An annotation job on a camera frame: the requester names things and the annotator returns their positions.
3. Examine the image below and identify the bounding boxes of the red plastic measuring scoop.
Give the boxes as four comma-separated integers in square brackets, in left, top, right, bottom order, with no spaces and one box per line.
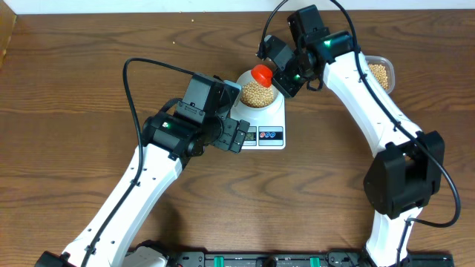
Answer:
[251,65,273,88]

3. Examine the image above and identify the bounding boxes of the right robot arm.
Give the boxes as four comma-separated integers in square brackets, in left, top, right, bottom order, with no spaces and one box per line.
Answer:
[258,5,445,266]

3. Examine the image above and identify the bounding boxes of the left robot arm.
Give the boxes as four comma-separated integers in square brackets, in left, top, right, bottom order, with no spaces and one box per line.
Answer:
[36,111,249,266]

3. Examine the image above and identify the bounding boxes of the white digital kitchen scale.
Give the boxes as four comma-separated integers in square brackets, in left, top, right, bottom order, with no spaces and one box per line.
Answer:
[231,92,286,150]

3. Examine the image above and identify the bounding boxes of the soybeans in grey bowl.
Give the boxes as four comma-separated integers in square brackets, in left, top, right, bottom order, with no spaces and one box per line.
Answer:
[241,81,274,108]

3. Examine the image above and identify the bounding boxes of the light grey bowl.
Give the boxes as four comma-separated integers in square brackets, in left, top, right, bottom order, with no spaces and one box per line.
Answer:
[237,70,281,110]

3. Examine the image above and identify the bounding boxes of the pile of soybeans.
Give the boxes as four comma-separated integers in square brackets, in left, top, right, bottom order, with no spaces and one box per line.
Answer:
[368,64,389,90]

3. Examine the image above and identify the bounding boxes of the clear plastic container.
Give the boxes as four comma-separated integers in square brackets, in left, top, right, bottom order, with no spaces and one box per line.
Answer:
[366,56,396,94]

